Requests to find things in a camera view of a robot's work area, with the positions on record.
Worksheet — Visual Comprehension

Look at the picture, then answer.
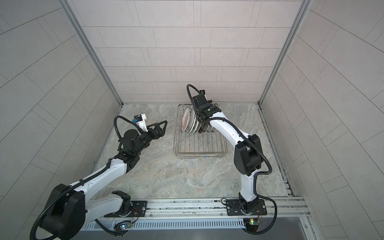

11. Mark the metal wire dish rack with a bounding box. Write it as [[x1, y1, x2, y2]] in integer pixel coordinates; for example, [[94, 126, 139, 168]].
[[173, 104, 229, 159]]

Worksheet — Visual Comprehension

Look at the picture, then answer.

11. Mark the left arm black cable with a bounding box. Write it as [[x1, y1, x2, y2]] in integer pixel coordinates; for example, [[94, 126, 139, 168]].
[[29, 115, 145, 240]]

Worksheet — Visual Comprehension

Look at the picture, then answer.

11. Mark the rightmost white patterned plate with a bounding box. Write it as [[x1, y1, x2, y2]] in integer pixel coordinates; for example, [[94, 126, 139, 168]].
[[212, 103, 220, 133]]

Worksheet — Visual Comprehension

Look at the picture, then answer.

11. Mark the right circuit board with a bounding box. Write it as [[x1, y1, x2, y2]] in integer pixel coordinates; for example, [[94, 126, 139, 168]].
[[243, 219, 261, 233]]

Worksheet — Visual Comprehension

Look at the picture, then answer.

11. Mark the white plate fruit pattern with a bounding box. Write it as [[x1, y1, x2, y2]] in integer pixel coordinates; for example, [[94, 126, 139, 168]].
[[187, 106, 196, 134]]

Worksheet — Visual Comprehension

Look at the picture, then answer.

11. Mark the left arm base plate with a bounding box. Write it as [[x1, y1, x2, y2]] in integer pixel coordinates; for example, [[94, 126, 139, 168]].
[[104, 201, 148, 218]]

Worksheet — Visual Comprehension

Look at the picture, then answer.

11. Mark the aluminium corner profile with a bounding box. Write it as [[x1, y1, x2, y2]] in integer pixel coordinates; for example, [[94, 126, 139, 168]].
[[58, 0, 124, 107], [259, 0, 312, 106]]

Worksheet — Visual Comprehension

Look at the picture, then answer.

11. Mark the left aluminium corner profile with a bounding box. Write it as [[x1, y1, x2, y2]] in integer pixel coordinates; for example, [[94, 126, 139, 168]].
[[58, 0, 124, 107]]

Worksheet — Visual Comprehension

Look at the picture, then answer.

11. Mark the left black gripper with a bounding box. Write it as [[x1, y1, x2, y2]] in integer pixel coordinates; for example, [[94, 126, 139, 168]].
[[132, 122, 168, 157]]

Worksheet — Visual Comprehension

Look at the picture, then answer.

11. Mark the white black radial stripe plate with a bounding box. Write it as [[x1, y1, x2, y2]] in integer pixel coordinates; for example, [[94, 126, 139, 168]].
[[193, 105, 201, 133]]

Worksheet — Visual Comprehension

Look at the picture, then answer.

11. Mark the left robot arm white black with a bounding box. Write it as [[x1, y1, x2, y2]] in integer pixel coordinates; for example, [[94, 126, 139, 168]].
[[29, 116, 168, 240]]

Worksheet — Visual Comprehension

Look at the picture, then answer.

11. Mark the circuit board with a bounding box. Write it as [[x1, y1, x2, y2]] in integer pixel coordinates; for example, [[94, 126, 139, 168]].
[[243, 219, 261, 233], [114, 221, 132, 233]]

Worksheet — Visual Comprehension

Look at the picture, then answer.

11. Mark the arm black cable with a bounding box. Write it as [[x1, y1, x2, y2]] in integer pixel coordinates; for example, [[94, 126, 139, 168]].
[[29, 115, 145, 240], [185, 83, 278, 236]]

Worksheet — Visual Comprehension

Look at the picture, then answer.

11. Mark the dark striped rim plate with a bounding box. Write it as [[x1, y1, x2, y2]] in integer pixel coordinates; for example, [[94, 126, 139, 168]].
[[199, 120, 209, 133]]

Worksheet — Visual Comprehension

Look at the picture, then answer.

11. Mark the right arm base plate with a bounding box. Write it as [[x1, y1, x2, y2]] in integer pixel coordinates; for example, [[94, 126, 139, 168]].
[[222, 199, 268, 216]]

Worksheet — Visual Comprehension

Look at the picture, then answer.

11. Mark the left circuit board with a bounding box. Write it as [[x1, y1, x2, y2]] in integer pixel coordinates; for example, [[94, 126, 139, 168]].
[[114, 221, 132, 233]]

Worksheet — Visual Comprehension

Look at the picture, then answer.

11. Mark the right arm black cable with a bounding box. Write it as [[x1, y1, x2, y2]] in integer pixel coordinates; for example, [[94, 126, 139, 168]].
[[185, 83, 278, 236]]

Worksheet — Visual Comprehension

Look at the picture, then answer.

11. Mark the white red patterned plate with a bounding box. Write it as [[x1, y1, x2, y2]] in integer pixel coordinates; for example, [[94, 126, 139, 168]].
[[181, 107, 191, 133]]

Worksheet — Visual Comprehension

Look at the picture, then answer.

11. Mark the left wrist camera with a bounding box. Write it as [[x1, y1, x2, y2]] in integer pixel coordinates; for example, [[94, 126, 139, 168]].
[[133, 114, 148, 133]]

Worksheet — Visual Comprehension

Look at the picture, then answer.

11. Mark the right aluminium corner profile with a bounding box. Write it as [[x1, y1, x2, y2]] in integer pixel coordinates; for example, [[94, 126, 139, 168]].
[[259, 0, 312, 106]]

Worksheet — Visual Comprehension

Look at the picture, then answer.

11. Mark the aluminium mounting rail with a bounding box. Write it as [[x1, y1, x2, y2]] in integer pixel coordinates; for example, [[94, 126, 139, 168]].
[[85, 195, 311, 223]]

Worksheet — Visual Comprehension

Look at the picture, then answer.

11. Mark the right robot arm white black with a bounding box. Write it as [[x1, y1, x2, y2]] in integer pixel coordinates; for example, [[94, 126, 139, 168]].
[[190, 93, 273, 214]]

